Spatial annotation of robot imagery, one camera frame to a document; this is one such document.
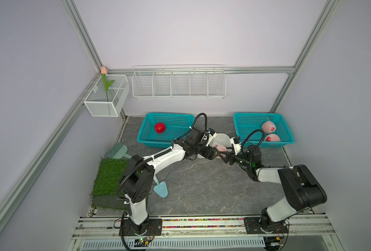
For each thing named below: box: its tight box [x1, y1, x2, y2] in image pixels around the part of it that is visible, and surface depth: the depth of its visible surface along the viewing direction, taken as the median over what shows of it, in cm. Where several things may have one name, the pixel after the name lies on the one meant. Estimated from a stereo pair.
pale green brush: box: [106, 142, 133, 160], surface depth 104 cm
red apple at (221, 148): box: [215, 144, 228, 157], surface depth 86 cm
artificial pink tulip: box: [100, 65, 115, 102], surface depth 91 cm
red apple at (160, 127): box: [154, 122, 166, 134], surface depth 111 cm
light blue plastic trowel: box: [153, 174, 169, 199], surface depth 87 cm
